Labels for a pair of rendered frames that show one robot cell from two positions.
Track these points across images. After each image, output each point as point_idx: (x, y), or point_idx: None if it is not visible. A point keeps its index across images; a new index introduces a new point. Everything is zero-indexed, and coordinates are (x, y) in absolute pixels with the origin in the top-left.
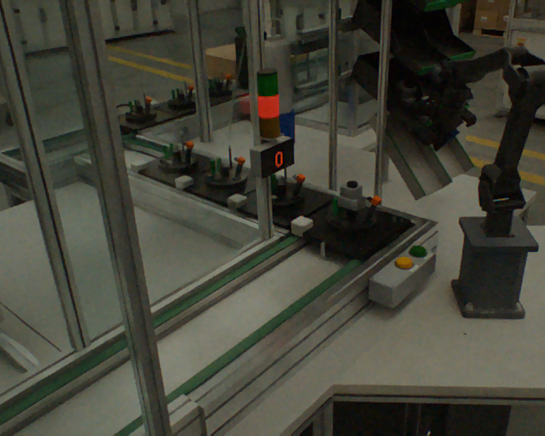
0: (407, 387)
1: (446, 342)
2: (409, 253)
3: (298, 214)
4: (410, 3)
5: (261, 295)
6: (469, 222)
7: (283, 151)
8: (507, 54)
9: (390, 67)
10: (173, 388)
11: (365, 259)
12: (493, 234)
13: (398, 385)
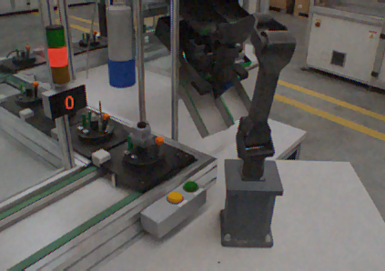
0: None
1: (201, 270)
2: (183, 187)
3: (102, 146)
4: None
5: (50, 220)
6: (231, 165)
7: (74, 95)
8: (255, 19)
9: (188, 28)
10: None
11: (145, 191)
12: (247, 177)
13: None
